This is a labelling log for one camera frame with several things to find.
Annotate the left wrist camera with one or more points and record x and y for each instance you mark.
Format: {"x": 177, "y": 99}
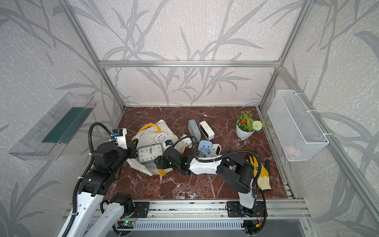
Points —
{"x": 119, "y": 137}

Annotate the light blue face alarm clock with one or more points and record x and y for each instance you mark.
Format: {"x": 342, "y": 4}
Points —
{"x": 205, "y": 146}

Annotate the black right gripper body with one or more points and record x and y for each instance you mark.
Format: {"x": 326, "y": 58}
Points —
{"x": 163, "y": 164}

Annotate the yellow work glove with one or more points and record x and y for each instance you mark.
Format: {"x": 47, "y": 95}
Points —
{"x": 263, "y": 179}

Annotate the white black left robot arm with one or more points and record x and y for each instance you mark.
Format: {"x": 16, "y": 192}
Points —
{"x": 92, "y": 215}

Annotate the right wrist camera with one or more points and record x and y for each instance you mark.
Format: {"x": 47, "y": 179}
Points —
{"x": 168, "y": 143}

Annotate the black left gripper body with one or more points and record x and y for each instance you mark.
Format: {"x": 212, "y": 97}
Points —
{"x": 121, "y": 156}

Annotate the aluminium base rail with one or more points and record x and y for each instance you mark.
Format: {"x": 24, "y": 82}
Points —
{"x": 209, "y": 214}

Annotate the green circuit board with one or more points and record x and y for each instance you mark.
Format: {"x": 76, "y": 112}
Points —
{"x": 125, "y": 225}

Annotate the pink object in basket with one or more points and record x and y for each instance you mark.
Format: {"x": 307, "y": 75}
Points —
{"x": 291, "y": 151}

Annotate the white pot artificial plant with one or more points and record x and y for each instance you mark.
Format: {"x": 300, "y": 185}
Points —
{"x": 246, "y": 125}

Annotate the clear plastic wall shelf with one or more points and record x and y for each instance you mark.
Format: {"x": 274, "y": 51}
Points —
{"x": 47, "y": 140}

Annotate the green square analog clock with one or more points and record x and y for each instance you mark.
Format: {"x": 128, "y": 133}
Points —
{"x": 149, "y": 153}

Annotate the white twin bell alarm clock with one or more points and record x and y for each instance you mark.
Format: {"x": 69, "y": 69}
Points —
{"x": 187, "y": 141}

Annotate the grey square analog clock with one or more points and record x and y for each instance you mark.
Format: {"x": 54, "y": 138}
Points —
{"x": 194, "y": 129}

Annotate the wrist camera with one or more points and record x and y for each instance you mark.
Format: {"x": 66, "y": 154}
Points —
{"x": 168, "y": 143}
{"x": 119, "y": 137}

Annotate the white digital clock dark screen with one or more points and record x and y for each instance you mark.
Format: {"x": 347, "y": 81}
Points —
{"x": 206, "y": 130}

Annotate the blue twin bell alarm clock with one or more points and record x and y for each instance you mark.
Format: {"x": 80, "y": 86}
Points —
{"x": 203, "y": 154}

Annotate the white wire mesh basket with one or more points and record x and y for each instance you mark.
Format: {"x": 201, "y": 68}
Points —
{"x": 295, "y": 125}

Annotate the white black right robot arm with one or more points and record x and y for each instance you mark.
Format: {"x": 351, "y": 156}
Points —
{"x": 239, "y": 169}

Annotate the white canvas bag yellow handles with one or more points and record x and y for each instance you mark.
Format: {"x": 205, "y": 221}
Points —
{"x": 145, "y": 137}

